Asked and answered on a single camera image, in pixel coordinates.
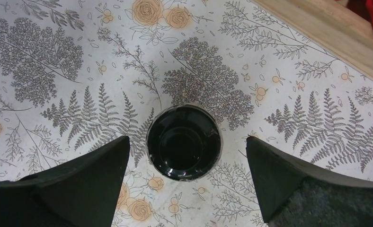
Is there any wooden rack frame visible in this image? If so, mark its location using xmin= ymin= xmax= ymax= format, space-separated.
xmin=254 ymin=0 xmax=373 ymax=80

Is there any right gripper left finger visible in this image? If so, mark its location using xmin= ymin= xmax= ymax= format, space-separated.
xmin=0 ymin=136 xmax=130 ymax=227

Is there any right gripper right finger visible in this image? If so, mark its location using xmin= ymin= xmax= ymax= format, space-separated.
xmin=246 ymin=137 xmax=373 ymax=227

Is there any floral table mat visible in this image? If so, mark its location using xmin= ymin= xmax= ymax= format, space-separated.
xmin=0 ymin=0 xmax=373 ymax=227

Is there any small dark bottle front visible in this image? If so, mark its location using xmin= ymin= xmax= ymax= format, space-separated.
xmin=146 ymin=104 xmax=223 ymax=182

